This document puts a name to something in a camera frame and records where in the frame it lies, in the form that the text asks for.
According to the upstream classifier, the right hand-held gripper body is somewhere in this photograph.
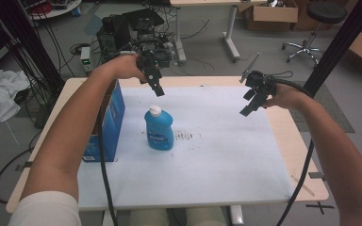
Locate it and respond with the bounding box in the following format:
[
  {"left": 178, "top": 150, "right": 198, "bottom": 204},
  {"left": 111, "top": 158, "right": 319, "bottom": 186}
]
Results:
[{"left": 240, "top": 70, "right": 277, "bottom": 98}]

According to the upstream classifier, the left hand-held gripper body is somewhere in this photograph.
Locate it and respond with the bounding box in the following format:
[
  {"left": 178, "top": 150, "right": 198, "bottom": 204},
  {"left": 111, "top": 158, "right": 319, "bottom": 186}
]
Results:
[{"left": 136, "top": 48, "right": 164, "bottom": 85}]

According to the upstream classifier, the blue bottle with white cap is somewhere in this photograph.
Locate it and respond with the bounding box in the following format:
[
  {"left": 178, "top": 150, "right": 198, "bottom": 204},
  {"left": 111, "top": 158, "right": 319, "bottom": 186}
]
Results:
[{"left": 143, "top": 105, "right": 175, "bottom": 152}]

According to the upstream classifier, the blue cardboard box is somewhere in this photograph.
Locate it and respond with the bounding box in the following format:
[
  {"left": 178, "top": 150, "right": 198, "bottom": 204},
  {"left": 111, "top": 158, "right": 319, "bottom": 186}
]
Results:
[{"left": 82, "top": 79, "right": 126, "bottom": 163}]

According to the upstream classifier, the person's left hand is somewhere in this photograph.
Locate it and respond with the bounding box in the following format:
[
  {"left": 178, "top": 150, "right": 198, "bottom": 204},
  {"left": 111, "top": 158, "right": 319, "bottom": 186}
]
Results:
[{"left": 112, "top": 54, "right": 147, "bottom": 83}]

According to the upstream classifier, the person's right hand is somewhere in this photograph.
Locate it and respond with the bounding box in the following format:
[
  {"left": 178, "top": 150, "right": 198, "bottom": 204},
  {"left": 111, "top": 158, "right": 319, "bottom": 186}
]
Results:
[{"left": 262, "top": 83, "right": 306, "bottom": 111}]

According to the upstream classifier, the grey metal rod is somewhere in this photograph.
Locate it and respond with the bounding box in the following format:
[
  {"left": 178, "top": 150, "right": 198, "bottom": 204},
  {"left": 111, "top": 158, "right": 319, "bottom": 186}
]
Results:
[{"left": 239, "top": 52, "right": 262, "bottom": 84}]

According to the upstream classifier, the black electronic equipment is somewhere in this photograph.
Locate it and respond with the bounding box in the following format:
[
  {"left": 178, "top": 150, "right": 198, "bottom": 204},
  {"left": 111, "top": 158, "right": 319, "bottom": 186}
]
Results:
[{"left": 95, "top": 8, "right": 174, "bottom": 70}]

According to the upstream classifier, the white-legged desk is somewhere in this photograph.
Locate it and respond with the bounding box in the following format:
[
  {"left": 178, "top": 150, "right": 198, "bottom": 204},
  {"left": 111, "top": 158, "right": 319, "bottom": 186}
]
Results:
[{"left": 169, "top": 0, "right": 269, "bottom": 65}]

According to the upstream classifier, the white table mat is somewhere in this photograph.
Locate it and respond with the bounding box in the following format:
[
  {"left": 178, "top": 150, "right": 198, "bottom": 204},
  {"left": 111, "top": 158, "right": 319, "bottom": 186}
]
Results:
[{"left": 76, "top": 86, "right": 296, "bottom": 211}]

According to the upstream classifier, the grey power supply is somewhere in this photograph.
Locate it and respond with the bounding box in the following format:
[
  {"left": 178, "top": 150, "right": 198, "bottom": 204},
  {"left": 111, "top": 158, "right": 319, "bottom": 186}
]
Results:
[{"left": 79, "top": 46, "right": 92, "bottom": 73}]

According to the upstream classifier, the black metal stand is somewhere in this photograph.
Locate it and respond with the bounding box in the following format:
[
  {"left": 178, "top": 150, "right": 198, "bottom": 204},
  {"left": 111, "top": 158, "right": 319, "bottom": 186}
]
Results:
[
  {"left": 303, "top": 0, "right": 362, "bottom": 99},
  {"left": 0, "top": 0, "right": 66, "bottom": 88}
]

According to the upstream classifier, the black swivel stool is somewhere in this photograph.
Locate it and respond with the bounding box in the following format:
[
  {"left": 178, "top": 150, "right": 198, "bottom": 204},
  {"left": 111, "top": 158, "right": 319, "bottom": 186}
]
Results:
[{"left": 281, "top": 1, "right": 349, "bottom": 68}]

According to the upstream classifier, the round white table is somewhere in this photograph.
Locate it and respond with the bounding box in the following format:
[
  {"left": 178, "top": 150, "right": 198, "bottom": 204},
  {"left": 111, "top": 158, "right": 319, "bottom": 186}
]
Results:
[{"left": 27, "top": 0, "right": 83, "bottom": 21}]

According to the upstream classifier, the white table leg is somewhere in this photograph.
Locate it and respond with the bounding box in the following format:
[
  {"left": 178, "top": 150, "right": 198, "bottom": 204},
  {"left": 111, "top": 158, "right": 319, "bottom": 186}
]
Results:
[{"left": 228, "top": 204, "right": 245, "bottom": 226}]

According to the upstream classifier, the person's right leg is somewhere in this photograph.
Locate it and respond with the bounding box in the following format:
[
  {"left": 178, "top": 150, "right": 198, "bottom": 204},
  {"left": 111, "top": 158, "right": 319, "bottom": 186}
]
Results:
[{"left": 184, "top": 206, "right": 230, "bottom": 226}]

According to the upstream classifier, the person's leg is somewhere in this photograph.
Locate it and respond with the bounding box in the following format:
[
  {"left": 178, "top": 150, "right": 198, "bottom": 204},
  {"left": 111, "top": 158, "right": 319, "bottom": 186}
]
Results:
[
  {"left": 127, "top": 208, "right": 172, "bottom": 226},
  {"left": 184, "top": 206, "right": 230, "bottom": 226}
]

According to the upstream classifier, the person's left leg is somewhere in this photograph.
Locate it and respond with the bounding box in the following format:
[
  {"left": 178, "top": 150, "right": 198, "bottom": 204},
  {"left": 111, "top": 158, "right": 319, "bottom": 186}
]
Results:
[{"left": 127, "top": 208, "right": 172, "bottom": 226}]

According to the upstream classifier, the white cloth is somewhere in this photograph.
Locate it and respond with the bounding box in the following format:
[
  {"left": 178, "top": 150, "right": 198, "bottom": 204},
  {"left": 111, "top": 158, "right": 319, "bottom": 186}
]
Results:
[{"left": 0, "top": 69, "right": 31, "bottom": 126}]

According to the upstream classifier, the white shirt sleeve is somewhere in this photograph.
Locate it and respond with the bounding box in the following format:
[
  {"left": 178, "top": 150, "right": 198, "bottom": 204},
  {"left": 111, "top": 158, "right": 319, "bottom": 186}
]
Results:
[{"left": 8, "top": 190, "right": 83, "bottom": 226}]

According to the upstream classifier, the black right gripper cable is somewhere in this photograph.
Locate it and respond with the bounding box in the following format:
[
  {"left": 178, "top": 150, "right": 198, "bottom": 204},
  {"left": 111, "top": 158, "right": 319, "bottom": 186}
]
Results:
[{"left": 274, "top": 77, "right": 316, "bottom": 226}]

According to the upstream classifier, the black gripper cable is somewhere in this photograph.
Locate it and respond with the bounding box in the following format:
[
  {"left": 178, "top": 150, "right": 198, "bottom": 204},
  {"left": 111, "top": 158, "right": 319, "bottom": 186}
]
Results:
[
  {"left": 97, "top": 105, "right": 120, "bottom": 226},
  {"left": 274, "top": 77, "right": 316, "bottom": 226}
]

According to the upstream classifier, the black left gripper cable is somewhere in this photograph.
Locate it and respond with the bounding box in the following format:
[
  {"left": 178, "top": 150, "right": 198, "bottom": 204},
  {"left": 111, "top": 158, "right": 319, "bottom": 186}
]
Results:
[{"left": 97, "top": 105, "right": 120, "bottom": 226}]

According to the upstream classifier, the black floor cable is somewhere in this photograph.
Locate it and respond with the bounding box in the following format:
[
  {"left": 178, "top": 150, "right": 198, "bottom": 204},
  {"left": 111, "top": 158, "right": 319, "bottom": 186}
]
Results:
[{"left": 0, "top": 146, "right": 35, "bottom": 205}]

